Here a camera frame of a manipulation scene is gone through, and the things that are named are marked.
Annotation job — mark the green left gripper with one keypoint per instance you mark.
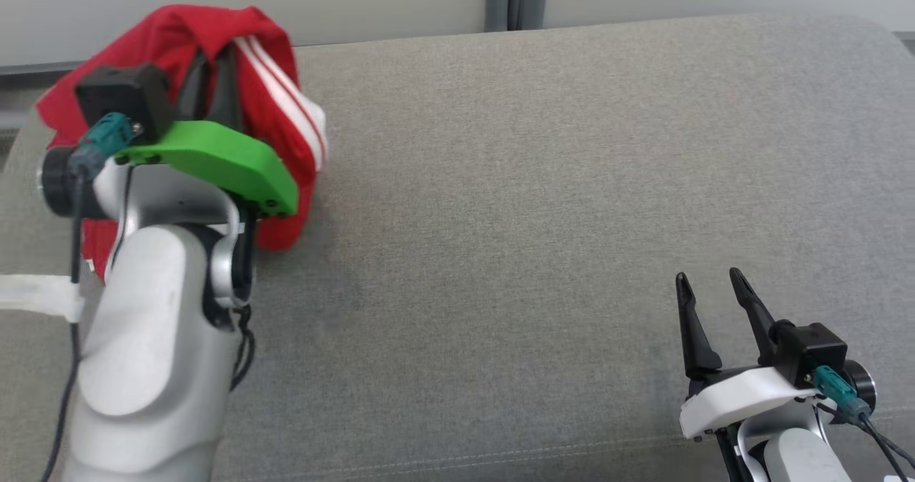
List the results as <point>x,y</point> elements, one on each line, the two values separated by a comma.
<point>229,160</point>

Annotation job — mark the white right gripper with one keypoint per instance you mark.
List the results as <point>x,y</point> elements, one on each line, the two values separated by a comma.
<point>743,392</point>

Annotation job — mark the red Bulls 23 jersey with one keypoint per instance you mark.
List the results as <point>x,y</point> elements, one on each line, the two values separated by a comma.
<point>171,35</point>

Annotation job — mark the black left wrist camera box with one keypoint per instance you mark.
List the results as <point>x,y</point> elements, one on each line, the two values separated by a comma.
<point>129,96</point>

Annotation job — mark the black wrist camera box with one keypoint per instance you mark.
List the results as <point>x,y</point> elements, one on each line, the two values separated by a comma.
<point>811,346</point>
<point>129,96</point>

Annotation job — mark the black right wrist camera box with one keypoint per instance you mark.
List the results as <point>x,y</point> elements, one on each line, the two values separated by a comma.
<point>811,346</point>

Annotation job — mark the teal left camera connector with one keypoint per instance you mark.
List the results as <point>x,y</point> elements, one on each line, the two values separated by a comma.
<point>104,139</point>

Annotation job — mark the teal camera connector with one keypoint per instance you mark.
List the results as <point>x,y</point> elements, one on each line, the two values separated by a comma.
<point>104,139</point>
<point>840,392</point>

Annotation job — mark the teal right camera connector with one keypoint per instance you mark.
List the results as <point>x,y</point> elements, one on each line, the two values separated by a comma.
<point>840,392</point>

